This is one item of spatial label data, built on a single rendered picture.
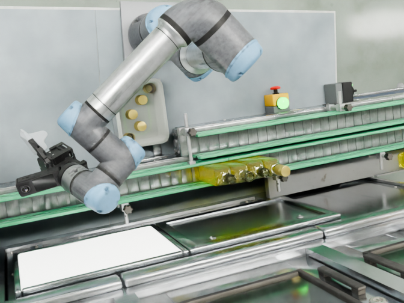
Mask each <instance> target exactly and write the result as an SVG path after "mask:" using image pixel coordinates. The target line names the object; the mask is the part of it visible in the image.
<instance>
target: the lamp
mask: <svg viewBox="0 0 404 303"><path fill-rule="evenodd" d="M276 104H277V107H278V108H280V109H285V108H287V107H288V105H289V100H288V99H287V98H286V97H279V98H278V99H277V102H276Z"/></svg>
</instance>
